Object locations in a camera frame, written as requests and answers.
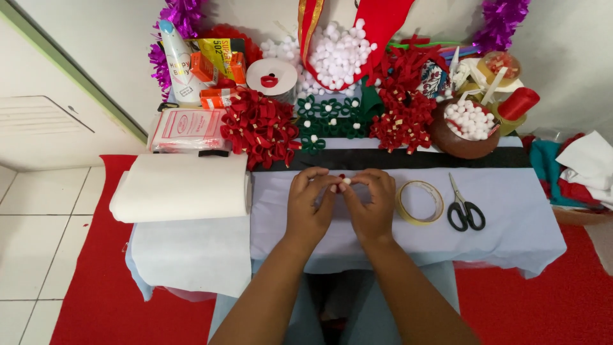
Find heap of red ribbon scraps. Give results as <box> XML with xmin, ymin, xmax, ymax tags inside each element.
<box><xmin>371</xmin><ymin>35</ymin><xmax>449</xmax><ymax>97</ymax></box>

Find brown round bowl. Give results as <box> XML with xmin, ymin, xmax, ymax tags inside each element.
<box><xmin>427</xmin><ymin>98</ymin><xmax>502</xmax><ymax>160</ymax></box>

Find group of green ribbon flowers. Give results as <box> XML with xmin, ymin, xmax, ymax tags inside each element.
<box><xmin>295</xmin><ymin>94</ymin><xmax>367</xmax><ymax>155</ymax></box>

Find yellowish double-sided tape roll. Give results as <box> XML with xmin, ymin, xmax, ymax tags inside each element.
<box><xmin>396</xmin><ymin>180</ymin><xmax>445</xmax><ymax>227</ymax></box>

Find purple tinsel garland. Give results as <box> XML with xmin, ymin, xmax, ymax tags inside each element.
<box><xmin>473</xmin><ymin>0</ymin><xmax>532</xmax><ymax>54</ymax></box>
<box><xmin>148</xmin><ymin>0</ymin><xmax>208</xmax><ymax>102</ymax></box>

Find white felt sheet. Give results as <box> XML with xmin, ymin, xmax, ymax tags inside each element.
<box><xmin>125</xmin><ymin>216</ymin><xmax>253</xmax><ymax>301</ymax></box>

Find red paper fan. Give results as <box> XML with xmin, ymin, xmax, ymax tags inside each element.
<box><xmin>200</xmin><ymin>23</ymin><xmax>263</xmax><ymax>69</ymax></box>

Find white felt roll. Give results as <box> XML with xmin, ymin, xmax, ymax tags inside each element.
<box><xmin>109</xmin><ymin>152</ymin><xmax>253</xmax><ymax>224</ymax></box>

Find pile of loose white pom-poms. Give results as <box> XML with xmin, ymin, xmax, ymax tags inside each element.
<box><xmin>260</xmin><ymin>18</ymin><xmax>379</xmax><ymax>100</ymax></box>

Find yellow-green container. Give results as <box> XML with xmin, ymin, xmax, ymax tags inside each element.
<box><xmin>490</xmin><ymin>103</ymin><xmax>528</xmax><ymax>138</ymax></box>

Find clear packet with red print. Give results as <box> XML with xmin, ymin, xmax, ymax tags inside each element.
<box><xmin>148</xmin><ymin>107</ymin><xmax>229</xmax><ymax>154</ymax></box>

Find black-handled scissors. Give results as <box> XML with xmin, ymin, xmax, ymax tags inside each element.
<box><xmin>447</xmin><ymin>172</ymin><xmax>487</xmax><ymax>233</ymax></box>

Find orange small box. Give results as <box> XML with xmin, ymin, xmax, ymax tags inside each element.
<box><xmin>200</xmin><ymin>87</ymin><xmax>236</xmax><ymax>110</ymax></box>
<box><xmin>190</xmin><ymin>51</ymin><xmax>216</xmax><ymax>84</ymax></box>
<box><xmin>229</xmin><ymin>51</ymin><xmax>248</xmax><ymax>87</ymax></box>

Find patterned cloth piece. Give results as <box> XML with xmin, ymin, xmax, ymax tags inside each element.
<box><xmin>420</xmin><ymin>59</ymin><xmax>449</xmax><ymax>99</ymax></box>

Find small heap of red ribbon flowers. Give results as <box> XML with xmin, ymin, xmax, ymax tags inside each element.
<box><xmin>368</xmin><ymin>88</ymin><xmax>438</xmax><ymax>155</ymax></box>

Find white crumpled paper pieces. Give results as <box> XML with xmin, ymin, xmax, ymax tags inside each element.
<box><xmin>449</xmin><ymin>45</ymin><xmax>526</xmax><ymax>106</ymax></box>

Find red felt bag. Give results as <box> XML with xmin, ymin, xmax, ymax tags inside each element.
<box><xmin>297</xmin><ymin>0</ymin><xmax>417</xmax><ymax>93</ymax></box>

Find light blue table cloth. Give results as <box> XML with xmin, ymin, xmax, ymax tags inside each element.
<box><xmin>125</xmin><ymin>135</ymin><xmax>568</xmax><ymax>302</ymax></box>

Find person's right hand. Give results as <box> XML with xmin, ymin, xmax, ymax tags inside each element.
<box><xmin>338</xmin><ymin>168</ymin><xmax>397</xmax><ymax>244</ymax></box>

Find white reel with red ribbon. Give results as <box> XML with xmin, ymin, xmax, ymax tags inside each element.
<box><xmin>245</xmin><ymin>57</ymin><xmax>299</xmax><ymax>104</ymax></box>

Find white cone party hat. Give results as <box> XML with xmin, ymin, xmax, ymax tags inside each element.
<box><xmin>158</xmin><ymin>19</ymin><xmax>208</xmax><ymax>107</ymax></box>

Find white door with green frame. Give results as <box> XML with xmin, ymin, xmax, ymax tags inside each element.
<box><xmin>0</xmin><ymin>0</ymin><xmax>148</xmax><ymax>173</ymax></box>

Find large heap of red ribbon flowers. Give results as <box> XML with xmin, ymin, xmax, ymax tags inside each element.
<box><xmin>220</xmin><ymin>87</ymin><xmax>303</xmax><ymax>171</ymax></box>

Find white pom-poms filling bowl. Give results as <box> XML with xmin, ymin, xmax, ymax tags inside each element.
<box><xmin>443</xmin><ymin>99</ymin><xmax>496</xmax><ymax>142</ymax></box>

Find green felt piece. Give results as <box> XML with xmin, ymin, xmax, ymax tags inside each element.
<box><xmin>359</xmin><ymin>76</ymin><xmax>385</xmax><ymax>123</ymax></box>

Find bundle of coloured sticks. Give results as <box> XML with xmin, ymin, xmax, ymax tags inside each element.
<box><xmin>386</xmin><ymin>40</ymin><xmax>481</xmax><ymax>61</ymax></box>

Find red ribbon spool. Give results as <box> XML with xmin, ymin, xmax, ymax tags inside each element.
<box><xmin>497</xmin><ymin>87</ymin><xmax>541</xmax><ymax>122</ymax></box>

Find red carpet mat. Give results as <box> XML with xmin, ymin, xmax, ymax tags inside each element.
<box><xmin>50</xmin><ymin>154</ymin><xmax>613</xmax><ymax>345</ymax></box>

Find person's blue-grey trousers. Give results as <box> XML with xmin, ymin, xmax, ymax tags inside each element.
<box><xmin>208</xmin><ymin>260</ymin><xmax>461</xmax><ymax>345</ymax></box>

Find person's left hand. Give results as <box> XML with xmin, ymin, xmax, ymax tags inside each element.
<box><xmin>286</xmin><ymin>167</ymin><xmax>343</xmax><ymax>243</ymax></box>

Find yellow glue card pack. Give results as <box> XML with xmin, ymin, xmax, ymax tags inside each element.
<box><xmin>191</xmin><ymin>38</ymin><xmax>247</xmax><ymax>88</ymax></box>

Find heap of coloured fabric pieces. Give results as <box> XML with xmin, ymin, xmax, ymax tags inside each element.
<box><xmin>521</xmin><ymin>130</ymin><xmax>613</xmax><ymax>227</ymax></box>

